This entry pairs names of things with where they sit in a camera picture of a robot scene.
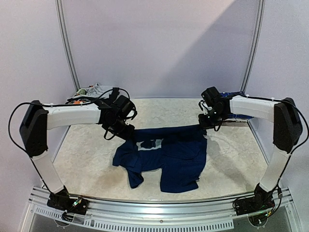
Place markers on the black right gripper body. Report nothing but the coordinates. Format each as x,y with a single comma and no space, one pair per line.
205,122

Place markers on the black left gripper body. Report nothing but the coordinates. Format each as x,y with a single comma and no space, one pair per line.
117,129

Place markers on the blue plaid flannel shirt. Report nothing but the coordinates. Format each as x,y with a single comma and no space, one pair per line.
231,116

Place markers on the solid blue garment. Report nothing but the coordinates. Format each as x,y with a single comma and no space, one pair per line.
179,152

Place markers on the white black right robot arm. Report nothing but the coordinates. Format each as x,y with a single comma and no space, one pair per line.
283,114

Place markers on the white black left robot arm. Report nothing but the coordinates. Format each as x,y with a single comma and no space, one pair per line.
40,118

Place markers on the black garment in basket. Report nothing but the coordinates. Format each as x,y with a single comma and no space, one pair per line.
114,94

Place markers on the grey garment in basket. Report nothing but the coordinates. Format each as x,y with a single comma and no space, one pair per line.
93,91

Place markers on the black white orange printed shirt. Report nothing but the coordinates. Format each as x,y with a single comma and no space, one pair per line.
78,100

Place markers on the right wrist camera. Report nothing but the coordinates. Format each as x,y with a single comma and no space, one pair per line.
209,98

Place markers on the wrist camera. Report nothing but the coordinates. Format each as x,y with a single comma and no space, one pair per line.
209,98
124,108

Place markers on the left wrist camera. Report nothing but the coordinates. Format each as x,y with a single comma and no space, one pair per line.
124,108

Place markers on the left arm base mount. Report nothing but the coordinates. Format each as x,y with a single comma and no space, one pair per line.
65,201

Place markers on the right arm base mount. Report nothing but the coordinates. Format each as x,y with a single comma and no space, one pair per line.
261,200

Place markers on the aluminium front rail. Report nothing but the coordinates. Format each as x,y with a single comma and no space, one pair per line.
210,215

